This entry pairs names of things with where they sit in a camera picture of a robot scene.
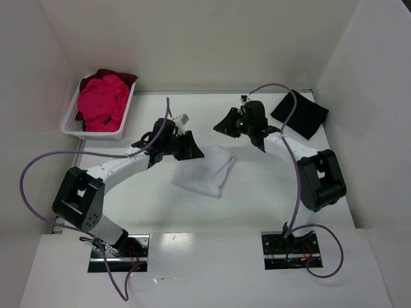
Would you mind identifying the pink t shirt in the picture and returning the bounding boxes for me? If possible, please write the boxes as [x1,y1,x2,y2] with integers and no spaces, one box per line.
[76,75,131,132]

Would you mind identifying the white t shirt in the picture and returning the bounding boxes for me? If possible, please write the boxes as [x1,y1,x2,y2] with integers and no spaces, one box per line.
[171,141,236,199]

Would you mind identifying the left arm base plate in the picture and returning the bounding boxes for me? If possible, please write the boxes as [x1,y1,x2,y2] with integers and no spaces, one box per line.
[87,233,151,273]

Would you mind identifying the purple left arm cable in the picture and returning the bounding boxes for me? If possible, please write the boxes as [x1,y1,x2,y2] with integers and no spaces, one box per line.
[19,97,173,302]

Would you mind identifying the folded black t shirt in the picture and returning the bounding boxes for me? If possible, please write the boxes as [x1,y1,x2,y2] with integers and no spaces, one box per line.
[270,90,329,140]

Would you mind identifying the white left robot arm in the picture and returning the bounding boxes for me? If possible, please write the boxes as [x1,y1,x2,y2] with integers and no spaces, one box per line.
[52,114,204,255]

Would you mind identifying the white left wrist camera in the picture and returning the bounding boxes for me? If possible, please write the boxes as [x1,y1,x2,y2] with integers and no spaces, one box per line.
[172,114,189,135]

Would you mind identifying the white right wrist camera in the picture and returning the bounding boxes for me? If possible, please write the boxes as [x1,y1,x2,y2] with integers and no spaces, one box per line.
[240,94,250,105]

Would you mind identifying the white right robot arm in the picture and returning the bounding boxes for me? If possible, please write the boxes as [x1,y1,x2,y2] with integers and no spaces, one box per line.
[213,101,347,250]

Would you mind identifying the dark red t shirt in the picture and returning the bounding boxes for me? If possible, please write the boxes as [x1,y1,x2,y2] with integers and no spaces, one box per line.
[75,68,139,124]

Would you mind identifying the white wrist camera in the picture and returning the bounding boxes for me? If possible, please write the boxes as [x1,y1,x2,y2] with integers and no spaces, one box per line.
[240,94,250,105]
[172,114,189,135]

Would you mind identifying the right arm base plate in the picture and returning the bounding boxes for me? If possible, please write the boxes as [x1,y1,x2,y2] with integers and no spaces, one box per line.
[261,231,323,270]

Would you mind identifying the white plastic basket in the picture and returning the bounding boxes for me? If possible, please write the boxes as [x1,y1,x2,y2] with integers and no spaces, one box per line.
[60,69,138,140]

